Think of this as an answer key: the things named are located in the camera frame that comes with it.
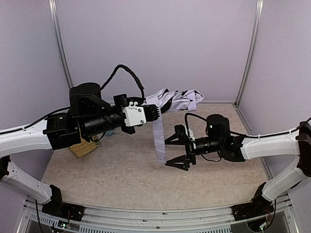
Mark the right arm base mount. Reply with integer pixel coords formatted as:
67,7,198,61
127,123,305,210
231,200,274,221

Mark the woven bamboo tray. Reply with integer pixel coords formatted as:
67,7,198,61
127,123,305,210
68,138,99,159

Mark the lilac folding umbrella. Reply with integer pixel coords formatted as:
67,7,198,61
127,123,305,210
143,89,205,164

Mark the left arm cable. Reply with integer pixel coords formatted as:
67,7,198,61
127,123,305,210
100,64,146,98

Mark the right frame post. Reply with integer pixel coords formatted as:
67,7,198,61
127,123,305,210
235,0,264,108

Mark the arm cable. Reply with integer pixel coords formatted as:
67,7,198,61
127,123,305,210
184,112,243,139
100,64,146,98

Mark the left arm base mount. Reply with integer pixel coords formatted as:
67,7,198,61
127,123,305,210
42,200,85,222

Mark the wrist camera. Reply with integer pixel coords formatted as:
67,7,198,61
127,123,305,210
113,94,147,127
174,124,195,143

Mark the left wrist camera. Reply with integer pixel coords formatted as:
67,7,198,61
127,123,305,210
113,94,147,127

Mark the aluminium front rail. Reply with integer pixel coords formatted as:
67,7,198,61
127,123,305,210
17,191,299,233

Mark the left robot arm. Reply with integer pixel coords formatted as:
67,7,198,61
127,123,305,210
0,83,160,207

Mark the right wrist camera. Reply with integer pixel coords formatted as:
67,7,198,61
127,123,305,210
174,124,195,143

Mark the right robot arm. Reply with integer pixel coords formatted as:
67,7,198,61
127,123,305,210
165,114,311,206

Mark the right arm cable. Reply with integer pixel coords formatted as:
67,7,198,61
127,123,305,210
184,112,243,139

